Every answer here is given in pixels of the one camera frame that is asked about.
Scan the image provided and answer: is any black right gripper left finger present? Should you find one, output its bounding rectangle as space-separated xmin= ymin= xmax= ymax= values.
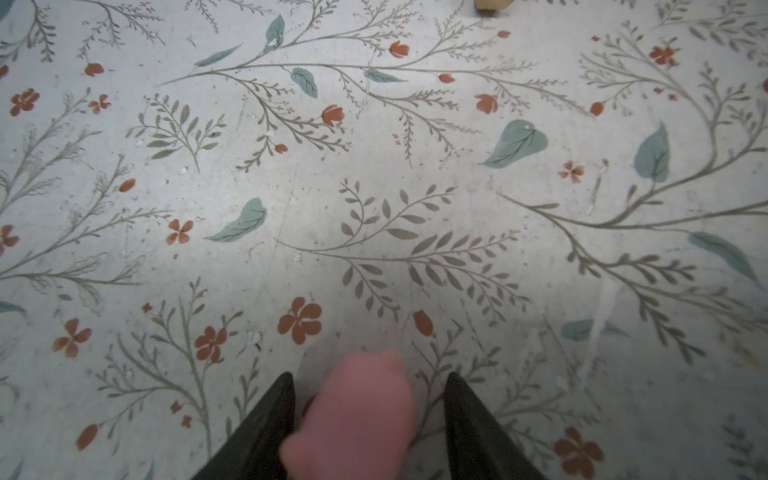
xmin=192 ymin=372 xmax=296 ymax=480

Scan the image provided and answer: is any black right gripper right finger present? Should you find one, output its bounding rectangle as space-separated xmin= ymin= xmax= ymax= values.
xmin=443 ymin=372 xmax=545 ymax=480

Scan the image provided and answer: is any pink pig toy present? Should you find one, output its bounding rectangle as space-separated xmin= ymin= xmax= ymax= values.
xmin=280 ymin=352 xmax=416 ymax=479

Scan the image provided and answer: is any wooden shelf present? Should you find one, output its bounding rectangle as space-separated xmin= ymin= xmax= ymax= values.
xmin=475 ymin=0 xmax=514 ymax=13

